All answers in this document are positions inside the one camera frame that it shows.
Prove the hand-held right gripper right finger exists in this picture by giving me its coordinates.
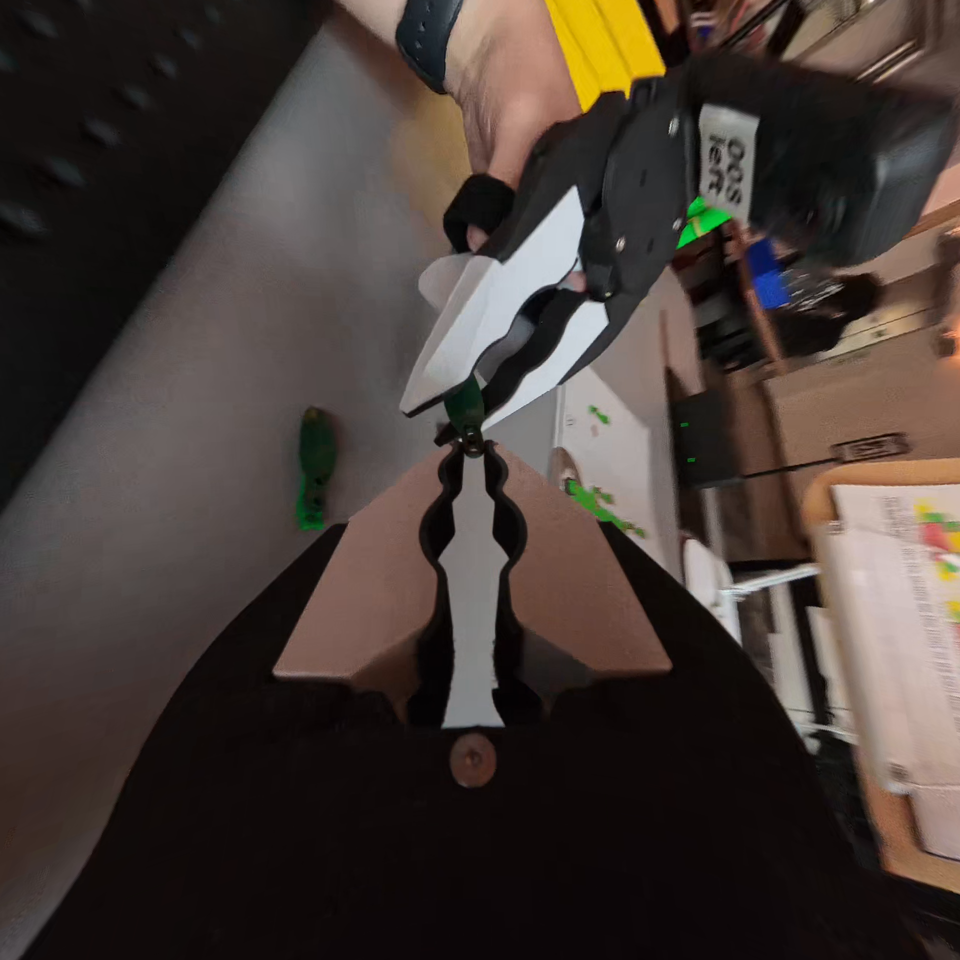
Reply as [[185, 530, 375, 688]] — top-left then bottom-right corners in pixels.
[[486, 441, 674, 727]]

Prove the dark green toy leaf piece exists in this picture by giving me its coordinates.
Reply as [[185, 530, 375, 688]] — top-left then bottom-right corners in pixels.
[[442, 375, 487, 430]]

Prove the black device with green lights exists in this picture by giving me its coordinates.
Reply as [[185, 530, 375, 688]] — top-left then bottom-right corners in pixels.
[[669, 386, 747, 490]]

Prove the black studded pad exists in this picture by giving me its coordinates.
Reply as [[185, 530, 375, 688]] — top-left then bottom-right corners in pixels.
[[0, 0, 327, 515]]

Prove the person's left forearm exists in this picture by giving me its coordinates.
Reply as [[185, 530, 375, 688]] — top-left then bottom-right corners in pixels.
[[333, 0, 410, 46]]

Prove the building instruction booklet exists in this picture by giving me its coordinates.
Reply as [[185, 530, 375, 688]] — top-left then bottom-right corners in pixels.
[[551, 367, 661, 552]]

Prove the toy leaf with green clip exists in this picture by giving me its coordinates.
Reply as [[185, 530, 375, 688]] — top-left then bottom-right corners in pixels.
[[296, 406, 339, 534]]

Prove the yellow plastic bin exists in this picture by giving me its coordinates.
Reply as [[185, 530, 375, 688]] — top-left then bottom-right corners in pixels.
[[541, 0, 669, 114]]

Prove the black smartwatch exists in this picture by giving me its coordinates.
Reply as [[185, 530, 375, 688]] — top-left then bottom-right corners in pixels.
[[395, 0, 468, 96]]

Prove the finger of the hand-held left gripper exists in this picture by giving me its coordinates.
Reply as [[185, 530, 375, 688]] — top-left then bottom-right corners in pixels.
[[399, 186, 588, 420], [476, 288, 612, 434]]

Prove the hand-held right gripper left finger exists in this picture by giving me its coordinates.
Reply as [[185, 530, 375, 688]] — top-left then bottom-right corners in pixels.
[[272, 446, 466, 727]]

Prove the white folding stand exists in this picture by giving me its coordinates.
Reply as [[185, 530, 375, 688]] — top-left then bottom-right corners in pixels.
[[681, 536, 856, 751]]

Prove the person's left hand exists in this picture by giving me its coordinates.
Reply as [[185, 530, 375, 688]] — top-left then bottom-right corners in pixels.
[[448, 0, 586, 255]]

